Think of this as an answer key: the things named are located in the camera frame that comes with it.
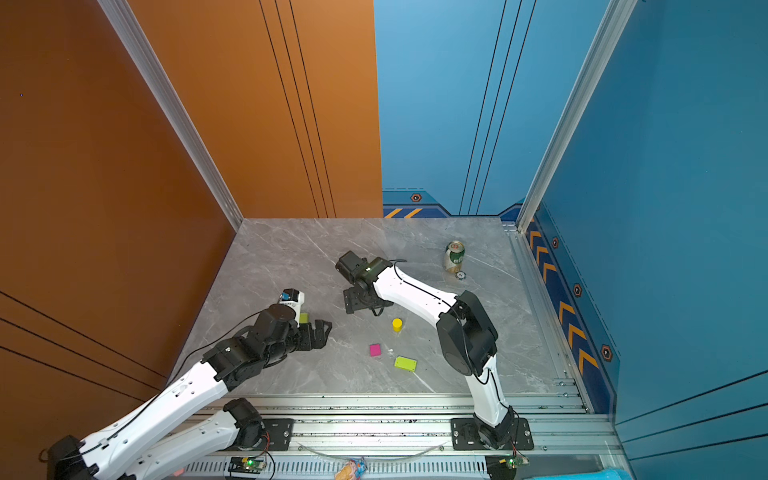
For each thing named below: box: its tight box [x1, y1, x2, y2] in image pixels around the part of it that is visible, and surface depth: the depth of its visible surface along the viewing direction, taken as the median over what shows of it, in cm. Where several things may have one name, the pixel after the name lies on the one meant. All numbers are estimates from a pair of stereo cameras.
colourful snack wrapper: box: [335, 458, 367, 480], surface depth 68 cm
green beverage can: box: [443, 240, 465, 273], surface depth 101 cm
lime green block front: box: [394, 356, 417, 373], surface depth 85 cm
